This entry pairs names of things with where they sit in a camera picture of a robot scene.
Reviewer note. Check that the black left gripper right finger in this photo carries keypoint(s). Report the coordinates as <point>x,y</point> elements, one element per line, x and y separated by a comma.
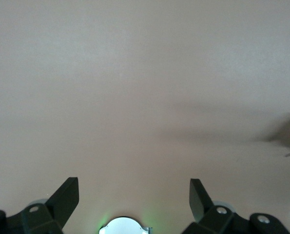
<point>205,212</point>

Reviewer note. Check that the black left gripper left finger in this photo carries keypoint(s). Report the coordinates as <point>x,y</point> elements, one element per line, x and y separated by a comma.
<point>59,207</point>

